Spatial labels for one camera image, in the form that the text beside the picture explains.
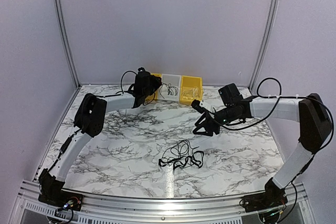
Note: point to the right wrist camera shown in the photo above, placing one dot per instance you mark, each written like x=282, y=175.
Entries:
x=202, y=106

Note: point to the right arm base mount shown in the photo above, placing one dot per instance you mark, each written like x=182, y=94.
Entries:
x=259, y=201

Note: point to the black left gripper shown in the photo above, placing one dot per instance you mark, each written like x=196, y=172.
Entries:
x=156, y=83

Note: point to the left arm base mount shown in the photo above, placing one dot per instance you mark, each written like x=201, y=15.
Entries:
x=61, y=199

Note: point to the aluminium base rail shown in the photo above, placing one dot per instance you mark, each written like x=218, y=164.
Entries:
x=110, y=209

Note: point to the right yellow bin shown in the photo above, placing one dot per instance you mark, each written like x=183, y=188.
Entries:
x=191, y=88

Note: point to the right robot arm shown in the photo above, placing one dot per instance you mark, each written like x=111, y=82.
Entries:
x=314, y=118

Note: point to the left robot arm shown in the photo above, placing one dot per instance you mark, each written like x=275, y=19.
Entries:
x=89, y=121

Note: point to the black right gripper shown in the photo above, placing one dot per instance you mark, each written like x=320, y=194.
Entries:
x=207, y=124

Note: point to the yellow bin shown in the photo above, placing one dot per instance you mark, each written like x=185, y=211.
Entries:
x=191, y=88
x=152, y=97

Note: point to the left yellow bin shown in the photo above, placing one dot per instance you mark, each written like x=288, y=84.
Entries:
x=152, y=97

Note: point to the white translucent bin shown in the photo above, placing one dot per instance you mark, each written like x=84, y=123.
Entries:
x=170, y=88

